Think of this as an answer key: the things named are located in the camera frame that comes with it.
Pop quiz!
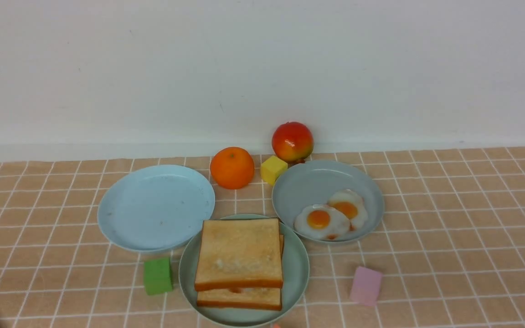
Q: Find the toast slice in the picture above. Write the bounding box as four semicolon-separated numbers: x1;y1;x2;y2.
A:
196;234;285;311
194;218;283;292

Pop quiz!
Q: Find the yellow cube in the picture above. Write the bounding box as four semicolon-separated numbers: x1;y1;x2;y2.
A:
260;155;289;185

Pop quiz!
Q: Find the orange fruit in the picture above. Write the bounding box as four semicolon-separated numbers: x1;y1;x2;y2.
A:
210;147;256;190

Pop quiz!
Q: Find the red yellow apple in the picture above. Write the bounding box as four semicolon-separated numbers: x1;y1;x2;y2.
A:
272;121;314;164

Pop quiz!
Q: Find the grey-blue right plate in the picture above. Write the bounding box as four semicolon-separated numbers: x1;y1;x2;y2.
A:
272;160;385;244

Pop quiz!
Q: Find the mint green centre plate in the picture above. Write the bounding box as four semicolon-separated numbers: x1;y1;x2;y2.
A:
178;214;310;328

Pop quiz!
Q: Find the light blue left plate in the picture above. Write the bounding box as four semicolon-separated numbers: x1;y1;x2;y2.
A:
97;164;216;253

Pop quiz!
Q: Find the green cube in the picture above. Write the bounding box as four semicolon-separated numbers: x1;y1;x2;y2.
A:
143;257;174;296

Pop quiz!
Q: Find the pink cube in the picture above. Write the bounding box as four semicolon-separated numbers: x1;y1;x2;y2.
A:
350;266;383;307

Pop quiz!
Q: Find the checkered tan tablecloth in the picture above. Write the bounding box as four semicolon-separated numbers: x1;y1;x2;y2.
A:
0;147;525;328

